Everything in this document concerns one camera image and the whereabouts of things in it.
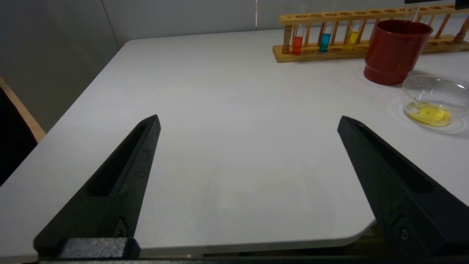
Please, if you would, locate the test tube with blue liquid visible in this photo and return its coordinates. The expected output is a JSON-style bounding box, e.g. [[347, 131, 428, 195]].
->
[[319, 22, 332, 52]]

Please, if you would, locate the clear glass bowl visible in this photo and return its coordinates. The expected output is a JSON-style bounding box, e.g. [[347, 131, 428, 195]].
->
[[401, 75, 469, 129]]

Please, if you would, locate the red plastic cup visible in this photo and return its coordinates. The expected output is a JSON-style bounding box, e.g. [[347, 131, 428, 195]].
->
[[363, 19, 434, 85]]

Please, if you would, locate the large dark object beside table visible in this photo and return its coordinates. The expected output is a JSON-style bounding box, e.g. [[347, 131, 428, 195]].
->
[[0, 86, 39, 187]]

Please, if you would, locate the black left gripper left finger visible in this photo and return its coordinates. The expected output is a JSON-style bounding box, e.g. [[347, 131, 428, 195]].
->
[[34, 114, 161, 254]]

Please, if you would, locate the wooden test tube rack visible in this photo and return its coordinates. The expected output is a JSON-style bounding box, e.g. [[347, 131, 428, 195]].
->
[[273, 3, 469, 63]]

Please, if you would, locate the test tube with orange liquid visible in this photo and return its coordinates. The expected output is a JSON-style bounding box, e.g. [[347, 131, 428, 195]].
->
[[292, 24, 304, 55]]

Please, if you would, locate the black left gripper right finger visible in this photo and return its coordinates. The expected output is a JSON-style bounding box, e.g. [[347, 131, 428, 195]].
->
[[337, 115, 469, 258]]

